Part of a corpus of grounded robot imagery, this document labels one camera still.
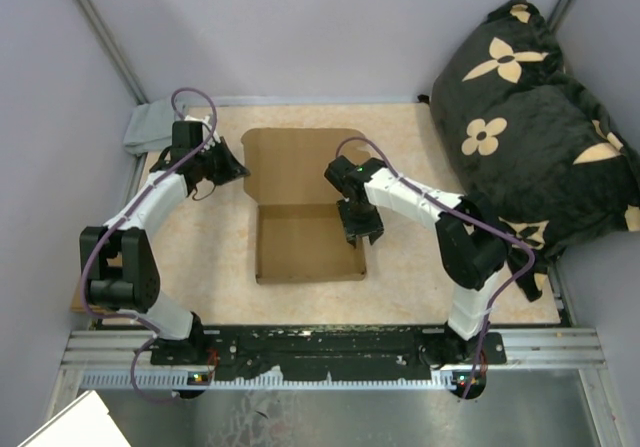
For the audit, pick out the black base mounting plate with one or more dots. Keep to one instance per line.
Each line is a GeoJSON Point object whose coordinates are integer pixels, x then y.
{"type": "Point", "coordinates": [347, 354]}

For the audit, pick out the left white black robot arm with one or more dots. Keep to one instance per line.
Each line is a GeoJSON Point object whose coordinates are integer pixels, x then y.
{"type": "Point", "coordinates": [120, 278]}

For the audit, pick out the white sheet corner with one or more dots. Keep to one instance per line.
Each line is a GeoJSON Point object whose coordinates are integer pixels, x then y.
{"type": "Point", "coordinates": [85, 422]}

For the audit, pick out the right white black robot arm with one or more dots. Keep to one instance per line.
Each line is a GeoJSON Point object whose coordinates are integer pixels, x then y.
{"type": "Point", "coordinates": [472, 247]}

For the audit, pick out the aluminium rail frame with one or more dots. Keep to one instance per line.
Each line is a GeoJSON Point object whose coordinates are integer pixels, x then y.
{"type": "Point", "coordinates": [120, 358]}

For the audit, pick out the grey folded cloth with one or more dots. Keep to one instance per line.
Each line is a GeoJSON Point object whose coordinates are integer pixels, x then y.
{"type": "Point", "coordinates": [150, 128]}

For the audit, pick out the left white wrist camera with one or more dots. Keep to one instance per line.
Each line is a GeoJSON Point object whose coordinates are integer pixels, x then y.
{"type": "Point", "coordinates": [209, 133]}

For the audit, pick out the brown cardboard box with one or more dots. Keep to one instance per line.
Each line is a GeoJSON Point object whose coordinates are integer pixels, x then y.
{"type": "Point", "coordinates": [299, 234]}

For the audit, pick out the small flat cardboard box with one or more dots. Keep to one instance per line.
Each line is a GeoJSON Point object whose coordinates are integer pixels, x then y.
{"type": "Point", "coordinates": [77, 305]}

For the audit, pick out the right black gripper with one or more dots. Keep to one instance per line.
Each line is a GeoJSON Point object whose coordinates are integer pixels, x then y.
{"type": "Point", "coordinates": [373, 229]}

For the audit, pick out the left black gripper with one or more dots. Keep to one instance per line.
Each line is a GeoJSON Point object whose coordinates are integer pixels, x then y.
{"type": "Point", "coordinates": [233, 169]}

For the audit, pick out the black floral pillow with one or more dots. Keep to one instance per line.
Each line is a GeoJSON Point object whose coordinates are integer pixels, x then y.
{"type": "Point", "coordinates": [536, 142]}

